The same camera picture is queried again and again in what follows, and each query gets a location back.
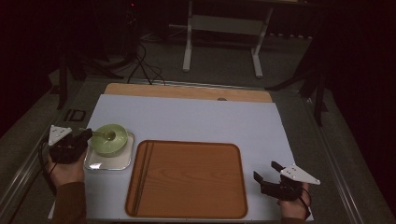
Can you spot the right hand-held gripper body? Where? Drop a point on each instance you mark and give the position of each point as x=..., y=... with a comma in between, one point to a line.
x=297, y=175

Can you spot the black tripod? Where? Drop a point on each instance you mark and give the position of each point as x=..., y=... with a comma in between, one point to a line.
x=319, y=93

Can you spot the person's right hand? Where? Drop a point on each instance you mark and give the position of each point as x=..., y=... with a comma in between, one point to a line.
x=294, y=210

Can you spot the white metal stand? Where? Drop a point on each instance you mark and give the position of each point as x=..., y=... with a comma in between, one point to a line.
x=186, y=46

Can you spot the white square plate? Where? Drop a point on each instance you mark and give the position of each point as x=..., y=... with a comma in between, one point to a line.
x=109, y=163

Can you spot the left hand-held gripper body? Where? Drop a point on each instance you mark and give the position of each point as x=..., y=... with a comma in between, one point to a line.
x=67, y=149

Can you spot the metal spoon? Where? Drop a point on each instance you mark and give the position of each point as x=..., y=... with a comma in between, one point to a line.
x=109, y=135

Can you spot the green bowl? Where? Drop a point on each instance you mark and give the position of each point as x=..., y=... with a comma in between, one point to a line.
x=121, y=138

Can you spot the grey table grommet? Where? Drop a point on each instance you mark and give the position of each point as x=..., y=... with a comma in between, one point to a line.
x=221, y=99

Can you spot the white table mat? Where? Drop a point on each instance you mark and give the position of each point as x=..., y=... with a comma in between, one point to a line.
x=202, y=121

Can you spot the black power strip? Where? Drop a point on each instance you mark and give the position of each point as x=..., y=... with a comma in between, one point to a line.
x=291, y=35

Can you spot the person's left hand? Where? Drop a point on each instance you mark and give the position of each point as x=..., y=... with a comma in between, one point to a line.
x=68, y=174

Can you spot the dark equipment rack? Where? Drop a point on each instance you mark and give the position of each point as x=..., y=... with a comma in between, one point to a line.
x=131, y=25

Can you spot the brown wooden tray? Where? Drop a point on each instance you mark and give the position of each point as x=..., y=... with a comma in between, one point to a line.
x=193, y=180

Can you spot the aluminium rail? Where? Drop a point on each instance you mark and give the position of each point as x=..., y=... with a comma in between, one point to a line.
x=336, y=168
x=193, y=84
x=21, y=168

